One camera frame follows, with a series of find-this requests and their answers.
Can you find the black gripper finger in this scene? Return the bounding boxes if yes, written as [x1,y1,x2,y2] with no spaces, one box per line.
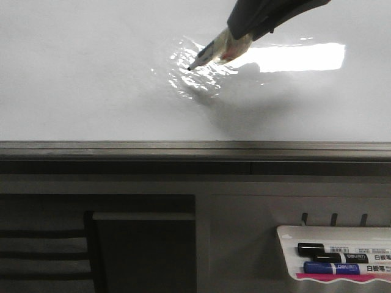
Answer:
[251,0,329,42]
[227,0,287,40]

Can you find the black capped marker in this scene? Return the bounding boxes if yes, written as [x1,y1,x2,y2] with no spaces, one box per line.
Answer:
[312,252,391,264]
[298,242,390,256]

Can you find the black capped marker middle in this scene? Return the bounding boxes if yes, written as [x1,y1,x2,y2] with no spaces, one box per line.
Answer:
[312,252,391,264]

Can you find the metal hook left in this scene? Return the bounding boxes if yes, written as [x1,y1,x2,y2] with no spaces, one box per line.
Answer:
[301,212,308,226]

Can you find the white plastic marker tray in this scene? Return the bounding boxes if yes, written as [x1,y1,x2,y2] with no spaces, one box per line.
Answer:
[277,226,390,292]

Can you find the metal hook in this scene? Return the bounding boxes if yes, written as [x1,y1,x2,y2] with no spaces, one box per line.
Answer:
[301,212,308,226]
[330,213,338,226]

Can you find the black white whiteboard marker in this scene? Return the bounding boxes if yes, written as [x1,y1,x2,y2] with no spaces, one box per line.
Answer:
[188,27,253,71]

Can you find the black capped marker upper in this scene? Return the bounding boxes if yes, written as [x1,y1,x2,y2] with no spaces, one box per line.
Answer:
[298,242,390,256]

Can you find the blue capped marker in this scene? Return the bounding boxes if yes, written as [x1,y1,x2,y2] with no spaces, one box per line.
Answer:
[302,261,391,275]

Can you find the dark chair back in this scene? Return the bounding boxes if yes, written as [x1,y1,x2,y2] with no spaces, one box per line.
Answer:
[1,211,108,292]

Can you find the white whiteboard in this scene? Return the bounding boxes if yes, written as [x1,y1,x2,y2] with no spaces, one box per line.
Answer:
[1,1,390,161]

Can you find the metal hook middle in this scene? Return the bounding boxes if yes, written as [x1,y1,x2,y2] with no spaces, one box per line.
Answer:
[330,213,338,226]

